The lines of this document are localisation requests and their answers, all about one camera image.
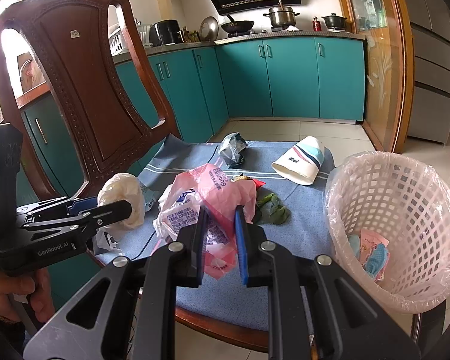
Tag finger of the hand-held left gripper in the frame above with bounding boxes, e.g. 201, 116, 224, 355
20, 200, 133, 233
17, 196, 98, 222

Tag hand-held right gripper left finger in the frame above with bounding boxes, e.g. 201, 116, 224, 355
22, 204, 211, 360

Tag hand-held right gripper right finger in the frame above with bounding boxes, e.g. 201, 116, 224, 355
234, 204, 422, 360

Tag white plastic bag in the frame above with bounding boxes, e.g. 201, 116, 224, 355
93, 172, 146, 257

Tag clear plastic bag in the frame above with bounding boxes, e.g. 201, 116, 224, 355
137, 182, 162, 214

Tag green wrapper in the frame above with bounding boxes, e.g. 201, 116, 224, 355
257, 193, 291, 226

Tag pink plastic bag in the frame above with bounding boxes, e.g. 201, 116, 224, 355
154, 163, 257, 280

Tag red snack wrapper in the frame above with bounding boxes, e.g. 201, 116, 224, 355
230, 174, 267, 192

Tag grey-blue plastic bag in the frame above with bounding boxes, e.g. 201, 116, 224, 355
217, 132, 249, 169

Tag white paper cup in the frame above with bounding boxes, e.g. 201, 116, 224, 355
271, 137, 325, 186

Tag clear plastic bin liner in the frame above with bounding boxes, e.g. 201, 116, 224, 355
323, 150, 450, 315

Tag pink printed plastic wrapper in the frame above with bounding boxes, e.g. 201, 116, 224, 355
360, 229, 389, 282

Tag light blue cloth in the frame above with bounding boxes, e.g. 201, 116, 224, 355
347, 232, 391, 280

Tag white plastic mesh wastebasket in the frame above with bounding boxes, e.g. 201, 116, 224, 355
323, 151, 450, 315

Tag person's left hand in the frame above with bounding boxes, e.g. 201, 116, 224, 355
0, 266, 57, 323

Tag blue striped seat cushion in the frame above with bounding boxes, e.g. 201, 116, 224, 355
94, 135, 336, 331

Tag carved wooden chair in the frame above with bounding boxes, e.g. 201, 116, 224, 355
0, 0, 316, 353

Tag white dish rack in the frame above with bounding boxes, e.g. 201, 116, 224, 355
109, 24, 141, 54

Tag teal kitchen cabinets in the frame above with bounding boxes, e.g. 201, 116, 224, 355
20, 37, 366, 203

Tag black air fryer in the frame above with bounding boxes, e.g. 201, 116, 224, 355
149, 20, 184, 47

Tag steel wok lid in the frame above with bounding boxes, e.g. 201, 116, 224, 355
199, 16, 220, 42

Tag black wok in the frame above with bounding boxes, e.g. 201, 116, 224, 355
220, 14, 256, 34

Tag wood-framed glass sliding door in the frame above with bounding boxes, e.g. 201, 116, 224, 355
332, 0, 415, 154

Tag steel cooking pot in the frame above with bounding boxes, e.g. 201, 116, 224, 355
263, 2, 300, 29

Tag black clay pot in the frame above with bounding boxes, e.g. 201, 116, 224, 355
321, 13, 349, 31

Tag grey refrigerator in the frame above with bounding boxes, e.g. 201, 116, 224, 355
395, 0, 450, 145

